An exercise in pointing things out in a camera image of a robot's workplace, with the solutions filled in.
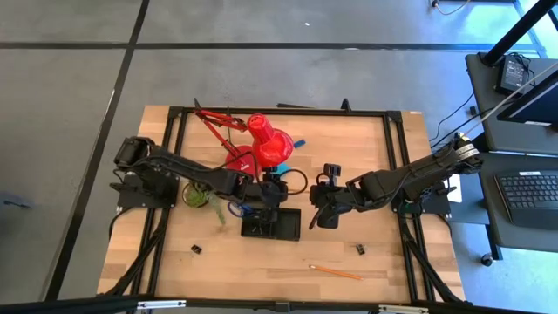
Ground black aluminium table frame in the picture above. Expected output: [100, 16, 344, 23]
[96, 98, 466, 306]

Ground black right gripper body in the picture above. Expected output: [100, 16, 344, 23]
[309, 163, 355, 229]

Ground black mesh desk organizer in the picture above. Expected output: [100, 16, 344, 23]
[240, 207, 303, 242]

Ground black metal pole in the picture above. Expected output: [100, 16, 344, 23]
[481, 0, 558, 67]

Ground black monitor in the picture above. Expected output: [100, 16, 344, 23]
[496, 68, 558, 128]

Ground white paper sheet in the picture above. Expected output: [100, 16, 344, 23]
[447, 174, 464, 204]

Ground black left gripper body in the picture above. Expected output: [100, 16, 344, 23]
[236, 165, 289, 223]

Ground potted succulent plant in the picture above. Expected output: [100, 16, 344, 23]
[181, 181, 228, 226]

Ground dark grey desk top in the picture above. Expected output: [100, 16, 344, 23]
[464, 51, 558, 157]

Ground orange floor cable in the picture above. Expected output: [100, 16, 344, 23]
[431, 0, 473, 17]

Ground grey chair base leg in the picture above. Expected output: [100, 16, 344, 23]
[0, 194, 32, 210]

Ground black gantry beam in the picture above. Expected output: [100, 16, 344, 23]
[0, 295, 558, 314]

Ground blue-handled scissors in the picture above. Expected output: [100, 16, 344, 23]
[226, 200, 256, 220]

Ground dark grey keyboard shelf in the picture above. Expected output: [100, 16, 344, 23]
[473, 151, 558, 255]

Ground red desk lamp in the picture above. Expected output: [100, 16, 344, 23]
[193, 107, 296, 180]

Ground white cable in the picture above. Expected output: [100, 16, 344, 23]
[464, 62, 558, 137]

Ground yellow pencil pink eraser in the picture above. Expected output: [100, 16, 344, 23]
[308, 264, 364, 282]

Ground black keyboard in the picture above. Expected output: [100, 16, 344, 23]
[493, 169, 558, 231]

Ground black power adapter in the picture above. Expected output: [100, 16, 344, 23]
[495, 54, 532, 96]

